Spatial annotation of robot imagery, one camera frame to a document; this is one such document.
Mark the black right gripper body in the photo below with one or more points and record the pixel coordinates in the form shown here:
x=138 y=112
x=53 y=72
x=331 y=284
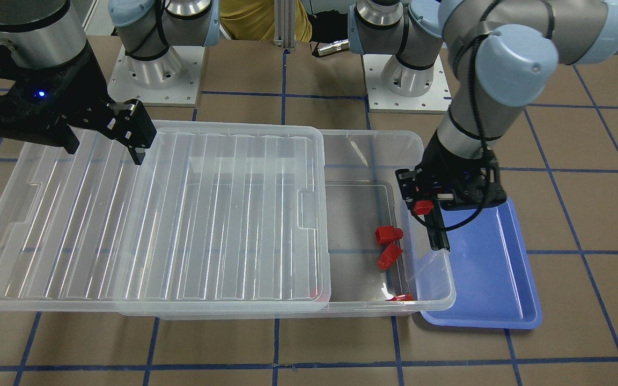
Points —
x=88 y=92

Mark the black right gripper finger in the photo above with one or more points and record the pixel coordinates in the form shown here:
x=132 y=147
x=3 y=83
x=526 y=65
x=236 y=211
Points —
x=137 y=155

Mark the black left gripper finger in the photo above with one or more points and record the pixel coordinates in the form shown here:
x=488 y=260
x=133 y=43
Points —
x=437 y=239

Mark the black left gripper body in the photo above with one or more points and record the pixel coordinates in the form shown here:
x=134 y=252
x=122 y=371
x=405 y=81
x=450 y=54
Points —
x=444 y=157

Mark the red block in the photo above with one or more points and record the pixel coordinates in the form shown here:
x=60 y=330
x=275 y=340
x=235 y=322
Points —
x=423 y=207
x=389 y=256
x=403 y=297
x=388 y=234

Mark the clear plastic box lid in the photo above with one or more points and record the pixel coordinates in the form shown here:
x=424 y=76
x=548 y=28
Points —
x=219 y=219

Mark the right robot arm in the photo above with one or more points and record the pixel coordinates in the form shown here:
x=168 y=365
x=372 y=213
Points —
x=48 y=33

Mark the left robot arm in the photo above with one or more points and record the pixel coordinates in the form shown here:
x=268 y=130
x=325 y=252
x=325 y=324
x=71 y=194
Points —
x=502 y=53

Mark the clear plastic storage box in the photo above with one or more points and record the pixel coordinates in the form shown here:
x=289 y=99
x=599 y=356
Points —
x=362 y=194

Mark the blue plastic tray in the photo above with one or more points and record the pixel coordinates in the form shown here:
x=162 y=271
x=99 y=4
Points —
x=484 y=278

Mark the person in yellow shirt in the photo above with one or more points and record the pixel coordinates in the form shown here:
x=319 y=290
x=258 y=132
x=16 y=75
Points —
x=255 y=20

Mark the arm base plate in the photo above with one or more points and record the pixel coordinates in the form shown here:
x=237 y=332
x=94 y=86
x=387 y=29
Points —
x=170 y=81
x=392 y=88

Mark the aluminium frame post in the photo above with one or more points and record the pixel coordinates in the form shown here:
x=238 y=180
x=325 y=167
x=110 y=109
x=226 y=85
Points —
x=284 y=24

